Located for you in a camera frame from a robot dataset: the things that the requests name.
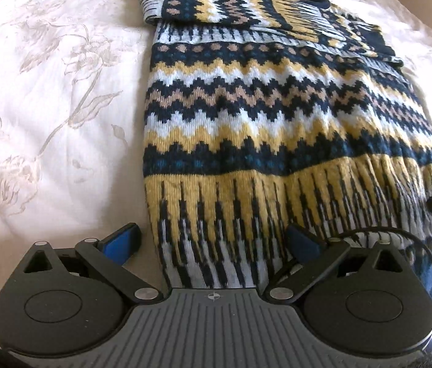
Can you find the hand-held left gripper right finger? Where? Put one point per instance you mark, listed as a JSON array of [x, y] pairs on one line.
[[304, 243]]

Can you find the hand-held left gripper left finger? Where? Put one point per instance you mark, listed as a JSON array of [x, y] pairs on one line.
[[120, 243]]

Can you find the navy yellow patterned knit sweater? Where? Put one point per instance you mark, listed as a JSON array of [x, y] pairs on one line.
[[277, 122]]

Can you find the white embroidered bed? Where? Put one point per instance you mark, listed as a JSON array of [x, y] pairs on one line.
[[47, 84]]

